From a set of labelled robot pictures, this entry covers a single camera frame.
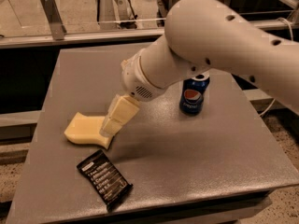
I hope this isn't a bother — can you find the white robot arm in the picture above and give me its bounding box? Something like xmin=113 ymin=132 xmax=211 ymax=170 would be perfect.
xmin=121 ymin=0 xmax=299 ymax=114

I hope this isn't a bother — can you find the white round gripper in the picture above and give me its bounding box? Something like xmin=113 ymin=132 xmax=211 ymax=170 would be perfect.
xmin=100 ymin=49 xmax=165 ymax=137

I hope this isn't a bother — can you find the left metal rail bracket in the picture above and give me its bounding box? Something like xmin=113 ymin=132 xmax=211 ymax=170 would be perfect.
xmin=40 ymin=0 xmax=66 ymax=40

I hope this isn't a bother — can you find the yellow wavy sponge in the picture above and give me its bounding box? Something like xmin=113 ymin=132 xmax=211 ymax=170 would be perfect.
xmin=64 ymin=112 xmax=112 ymax=149

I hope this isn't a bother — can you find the horizontal metal rail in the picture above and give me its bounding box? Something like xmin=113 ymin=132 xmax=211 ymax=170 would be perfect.
xmin=0 ymin=16 xmax=288 ymax=49

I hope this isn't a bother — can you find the blue pepsi can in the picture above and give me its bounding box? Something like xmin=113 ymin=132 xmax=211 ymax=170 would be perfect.
xmin=179 ymin=72 xmax=210 ymax=115

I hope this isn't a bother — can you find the black rxbar chocolate wrapper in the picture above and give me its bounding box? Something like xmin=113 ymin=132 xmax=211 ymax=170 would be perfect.
xmin=77 ymin=150 xmax=133 ymax=212

